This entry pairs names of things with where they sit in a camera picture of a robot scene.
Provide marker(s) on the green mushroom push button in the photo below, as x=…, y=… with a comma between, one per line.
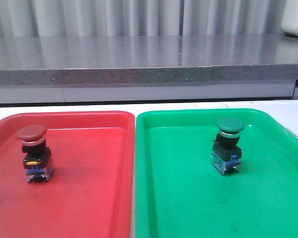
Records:
x=226, y=155

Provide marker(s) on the red mushroom push button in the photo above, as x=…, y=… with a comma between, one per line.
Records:
x=38, y=159

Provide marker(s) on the green plastic tray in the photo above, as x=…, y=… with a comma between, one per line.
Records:
x=179, y=194

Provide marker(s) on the red plastic tray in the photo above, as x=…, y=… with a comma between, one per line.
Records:
x=89, y=193

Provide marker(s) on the grey stone ledge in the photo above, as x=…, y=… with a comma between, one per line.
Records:
x=74, y=70

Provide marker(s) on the white container on ledge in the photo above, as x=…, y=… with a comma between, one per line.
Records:
x=289, y=23

